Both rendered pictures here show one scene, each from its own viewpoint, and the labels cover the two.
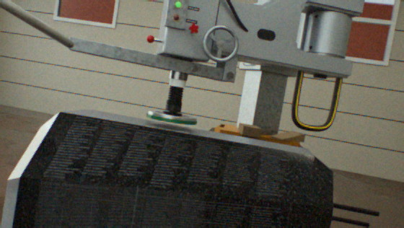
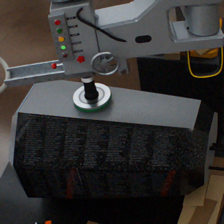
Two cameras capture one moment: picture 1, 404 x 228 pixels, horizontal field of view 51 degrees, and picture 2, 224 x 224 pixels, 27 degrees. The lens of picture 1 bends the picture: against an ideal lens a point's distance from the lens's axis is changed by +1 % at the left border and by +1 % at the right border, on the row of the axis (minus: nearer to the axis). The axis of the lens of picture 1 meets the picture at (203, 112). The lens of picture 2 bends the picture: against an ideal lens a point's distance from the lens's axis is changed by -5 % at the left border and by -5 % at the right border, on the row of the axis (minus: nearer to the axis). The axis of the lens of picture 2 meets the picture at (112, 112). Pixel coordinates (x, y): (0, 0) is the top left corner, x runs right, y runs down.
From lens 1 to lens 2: 175 cm
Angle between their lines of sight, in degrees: 43
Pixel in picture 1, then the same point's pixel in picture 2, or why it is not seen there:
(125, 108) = not seen: outside the picture
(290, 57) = (169, 47)
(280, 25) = (153, 29)
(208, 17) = (90, 44)
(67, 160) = (32, 151)
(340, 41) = (208, 25)
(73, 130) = (29, 127)
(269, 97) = not seen: hidden behind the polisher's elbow
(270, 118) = not seen: hidden behind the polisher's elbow
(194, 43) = (86, 63)
